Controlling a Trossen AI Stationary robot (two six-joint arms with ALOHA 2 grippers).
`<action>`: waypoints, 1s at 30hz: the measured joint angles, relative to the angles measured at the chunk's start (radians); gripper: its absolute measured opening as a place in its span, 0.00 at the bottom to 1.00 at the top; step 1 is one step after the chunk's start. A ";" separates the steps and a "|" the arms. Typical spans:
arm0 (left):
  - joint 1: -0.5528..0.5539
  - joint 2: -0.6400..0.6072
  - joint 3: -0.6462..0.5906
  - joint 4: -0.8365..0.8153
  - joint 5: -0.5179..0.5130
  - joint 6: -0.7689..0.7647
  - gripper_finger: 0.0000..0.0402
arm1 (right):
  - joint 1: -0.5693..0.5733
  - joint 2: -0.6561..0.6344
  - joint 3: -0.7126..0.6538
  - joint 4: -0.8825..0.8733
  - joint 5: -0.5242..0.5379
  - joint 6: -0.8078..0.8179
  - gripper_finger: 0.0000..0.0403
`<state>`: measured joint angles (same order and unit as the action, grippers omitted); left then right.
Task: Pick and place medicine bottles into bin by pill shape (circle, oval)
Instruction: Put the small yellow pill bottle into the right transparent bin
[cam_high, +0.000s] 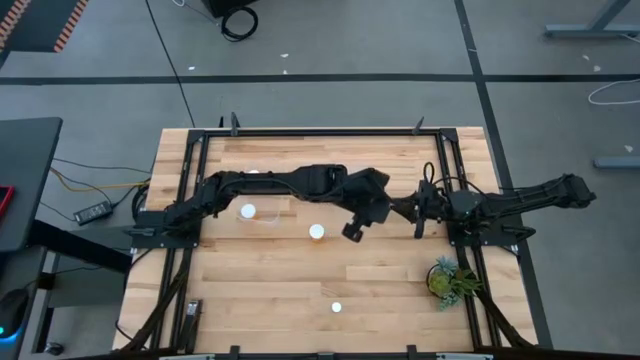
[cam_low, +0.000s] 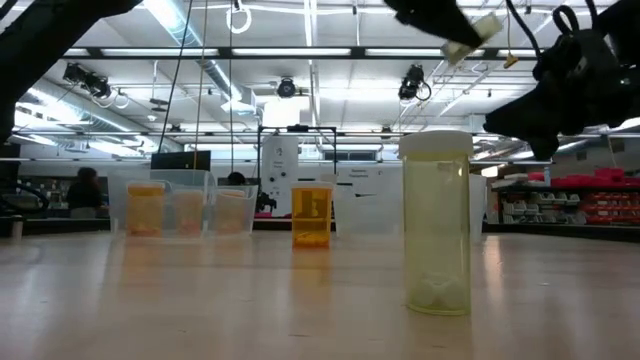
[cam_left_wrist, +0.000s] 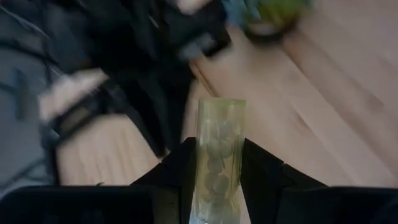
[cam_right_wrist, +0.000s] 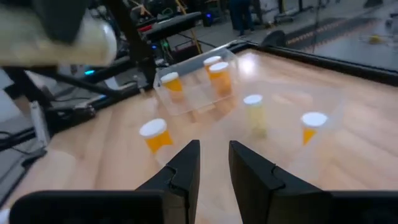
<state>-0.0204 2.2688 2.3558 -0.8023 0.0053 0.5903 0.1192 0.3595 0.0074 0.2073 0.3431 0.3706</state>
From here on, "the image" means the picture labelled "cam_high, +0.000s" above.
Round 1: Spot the small silver hub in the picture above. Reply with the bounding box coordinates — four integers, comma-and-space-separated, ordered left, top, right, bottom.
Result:
184, 298, 203, 324

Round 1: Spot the coiled black cable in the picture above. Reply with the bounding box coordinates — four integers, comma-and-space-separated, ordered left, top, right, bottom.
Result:
220, 5, 260, 43

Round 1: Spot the white floor cable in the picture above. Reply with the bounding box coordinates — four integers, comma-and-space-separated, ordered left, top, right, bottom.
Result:
587, 77, 640, 106

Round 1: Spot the succulent plant in black pot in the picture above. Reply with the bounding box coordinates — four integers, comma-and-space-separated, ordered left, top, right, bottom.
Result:
425, 255, 485, 312

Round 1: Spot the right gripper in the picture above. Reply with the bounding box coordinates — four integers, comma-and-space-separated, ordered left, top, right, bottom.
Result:
392, 179, 454, 240

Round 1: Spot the black mouse with blue light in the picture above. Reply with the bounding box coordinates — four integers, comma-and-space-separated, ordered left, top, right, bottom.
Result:
0, 288, 30, 346

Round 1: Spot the yellow floor cable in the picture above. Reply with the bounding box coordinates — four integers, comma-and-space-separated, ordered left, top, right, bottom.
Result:
48, 167, 151, 194

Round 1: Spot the red flat device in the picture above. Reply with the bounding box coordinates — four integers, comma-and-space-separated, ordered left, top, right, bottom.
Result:
0, 185, 15, 220

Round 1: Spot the black floor cable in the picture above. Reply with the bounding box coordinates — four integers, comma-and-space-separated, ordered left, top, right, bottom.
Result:
52, 157, 152, 175

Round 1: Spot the black box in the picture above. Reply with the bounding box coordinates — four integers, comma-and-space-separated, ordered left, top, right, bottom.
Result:
201, 0, 261, 19

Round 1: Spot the black power adapter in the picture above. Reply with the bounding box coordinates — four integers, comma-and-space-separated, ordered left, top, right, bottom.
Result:
73, 200, 115, 226

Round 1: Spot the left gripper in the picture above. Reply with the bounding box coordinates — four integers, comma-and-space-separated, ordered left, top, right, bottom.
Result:
341, 167, 392, 244

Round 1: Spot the black aluminium table frame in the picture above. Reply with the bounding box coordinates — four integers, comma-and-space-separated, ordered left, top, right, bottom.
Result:
112, 112, 540, 360

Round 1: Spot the grey desk foot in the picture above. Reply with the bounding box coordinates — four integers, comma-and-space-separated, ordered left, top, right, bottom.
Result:
593, 156, 640, 170
544, 0, 640, 40

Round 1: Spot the dark desk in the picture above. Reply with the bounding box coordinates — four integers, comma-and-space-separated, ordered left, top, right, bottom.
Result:
0, 117, 64, 254

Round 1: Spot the long thin black cable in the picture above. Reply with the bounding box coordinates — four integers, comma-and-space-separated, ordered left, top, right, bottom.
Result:
143, 0, 197, 129

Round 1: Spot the black mat with orange stripes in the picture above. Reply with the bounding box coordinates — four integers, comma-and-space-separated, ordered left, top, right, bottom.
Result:
0, 0, 90, 54

